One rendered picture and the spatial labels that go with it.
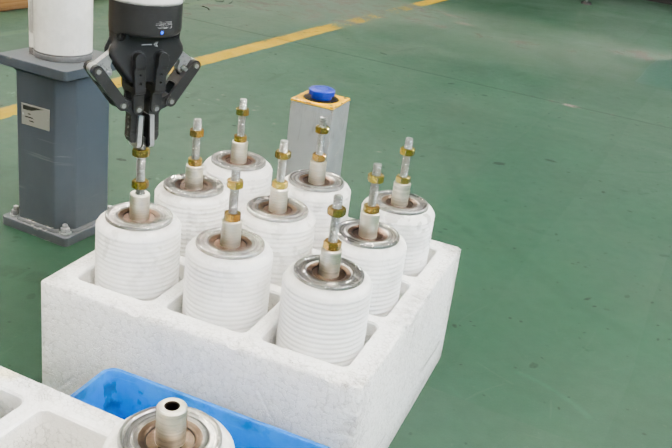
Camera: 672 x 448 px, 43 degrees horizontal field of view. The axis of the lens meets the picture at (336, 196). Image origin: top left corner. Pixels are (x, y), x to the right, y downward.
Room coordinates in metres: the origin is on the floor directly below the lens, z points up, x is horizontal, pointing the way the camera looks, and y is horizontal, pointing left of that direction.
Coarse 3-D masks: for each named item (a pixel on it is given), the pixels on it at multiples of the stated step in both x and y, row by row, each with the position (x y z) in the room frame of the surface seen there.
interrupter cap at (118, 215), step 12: (120, 204) 0.91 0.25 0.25; (156, 204) 0.92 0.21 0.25; (108, 216) 0.87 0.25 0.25; (120, 216) 0.88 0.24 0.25; (156, 216) 0.89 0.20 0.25; (168, 216) 0.89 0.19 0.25; (120, 228) 0.85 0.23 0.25; (132, 228) 0.85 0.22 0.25; (144, 228) 0.85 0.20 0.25; (156, 228) 0.86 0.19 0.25
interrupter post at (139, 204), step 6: (132, 192) 0.89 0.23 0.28; (144, 192) 0.89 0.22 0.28; (132, 198) 0.88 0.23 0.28; (138, 198) 0.88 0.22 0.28; (144, 198) 0.88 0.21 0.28; (132, 204) 0.88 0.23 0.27; (138, 204) 0.88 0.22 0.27; (144, 204) 0.88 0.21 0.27; (132, 210) 0.88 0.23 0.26; (138, 210) 0.88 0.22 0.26; (144, 210) 0.88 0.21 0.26; (132, 216) 0.88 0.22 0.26; (138, 216) 0.88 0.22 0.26; (144, 216) 0.88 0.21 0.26
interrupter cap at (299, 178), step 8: (288, 176) 1.07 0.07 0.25; (296, 176) 1.07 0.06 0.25; (304, 176) 1.08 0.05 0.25; (328, 176) 1.09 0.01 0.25; (336, 176) 1.09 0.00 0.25; (296, 184) 1.04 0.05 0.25; (304, 184) 1.05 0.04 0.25; (312, 184) 1.06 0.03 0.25; (328, 184) 1.07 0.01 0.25; (336, 184) 1.06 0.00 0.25; (320, 192) 1.03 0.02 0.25; (328, 192) 1.04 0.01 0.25
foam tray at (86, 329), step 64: (448, 256) 1.04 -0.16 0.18; (64, 320) 0.83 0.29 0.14; (128, 320) 0.80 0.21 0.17; (192, 320) 0.80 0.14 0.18; (384, 320) 0.85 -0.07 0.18; (64, 384) 0.83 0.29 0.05; (192, 384) 0.77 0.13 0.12; (256, 384) 0.75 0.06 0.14; (320, 384) 0.72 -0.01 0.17; (384, 384) 0.79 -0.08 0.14
